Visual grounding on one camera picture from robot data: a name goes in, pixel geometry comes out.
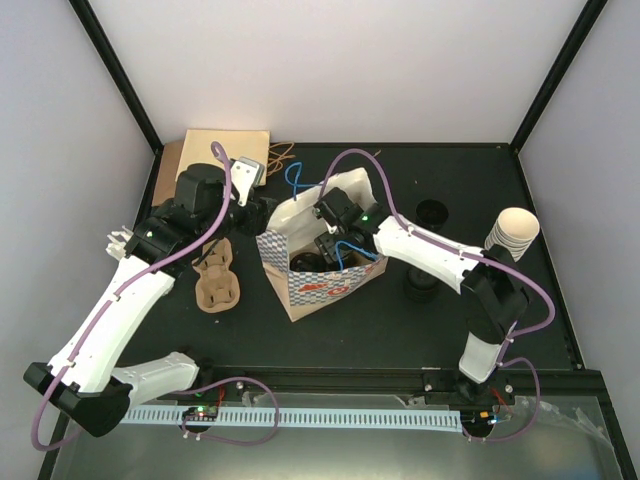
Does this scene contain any black branded paper cup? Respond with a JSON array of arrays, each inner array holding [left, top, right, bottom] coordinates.
[[289, 252, 327, 273]]

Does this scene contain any blue checkered paper bag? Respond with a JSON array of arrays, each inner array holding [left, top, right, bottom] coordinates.
[[256, 186, 387, 322]]

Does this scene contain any brown pulp cup carrier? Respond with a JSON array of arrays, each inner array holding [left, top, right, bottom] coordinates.
[[192, 238, 241, 314]]

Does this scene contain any stack of black cup lids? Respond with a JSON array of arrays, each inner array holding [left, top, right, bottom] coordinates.
[[403, 267, 440, 303]]

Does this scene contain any white stirrers bundle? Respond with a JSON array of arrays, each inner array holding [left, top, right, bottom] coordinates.
[[105, 226, 133, 261]]

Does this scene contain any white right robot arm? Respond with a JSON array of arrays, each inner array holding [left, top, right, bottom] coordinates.
[[312, 188, 530, 403]]

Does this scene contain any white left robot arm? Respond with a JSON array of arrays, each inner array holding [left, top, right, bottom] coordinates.
[[23, 158, 275, 450]]

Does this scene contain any light tan paper bag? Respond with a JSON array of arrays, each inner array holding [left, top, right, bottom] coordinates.
[[175, 129, 296, 189]]

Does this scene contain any brown kraft paper bag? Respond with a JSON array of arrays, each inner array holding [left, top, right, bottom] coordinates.
[[151, 140, 184, 207]]

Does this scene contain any stack of white paper cups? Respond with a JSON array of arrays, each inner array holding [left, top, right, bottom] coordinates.
[[484, 207, 540, 262]]

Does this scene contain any small electronics board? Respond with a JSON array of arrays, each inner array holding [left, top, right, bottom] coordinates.
[[181, 406, 219, 422]]

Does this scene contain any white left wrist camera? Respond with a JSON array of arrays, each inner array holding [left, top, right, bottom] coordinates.
[[231, 156, 265, 207]]

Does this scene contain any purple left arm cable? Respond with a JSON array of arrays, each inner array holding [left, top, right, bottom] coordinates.
[[30, 141, 236, 452]]

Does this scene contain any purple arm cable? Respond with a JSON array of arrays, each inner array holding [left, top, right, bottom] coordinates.
[[317, 149, 557, 444], [30, 141, 236, 452]]

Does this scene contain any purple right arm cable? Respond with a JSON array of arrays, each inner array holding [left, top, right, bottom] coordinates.
[[317, 149, 557, 444]]

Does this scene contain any light blue slotted cable duct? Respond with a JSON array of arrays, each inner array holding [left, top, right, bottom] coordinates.
[[122, 405, 462, 433]]

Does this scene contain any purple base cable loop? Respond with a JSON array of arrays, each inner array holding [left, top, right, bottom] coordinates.
[[179, 377, 280, 446]]

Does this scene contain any black corner frame post left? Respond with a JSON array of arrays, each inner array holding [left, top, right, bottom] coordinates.
[[67, 0, 164, 150]]

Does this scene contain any black corner frame post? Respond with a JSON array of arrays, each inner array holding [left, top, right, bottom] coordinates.
[[67, 0, 164, 150], [509, 0, 608, 154]]

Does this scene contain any black corner frame post right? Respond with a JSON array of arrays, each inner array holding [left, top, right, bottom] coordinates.
[[509, 0, 608, 154]]

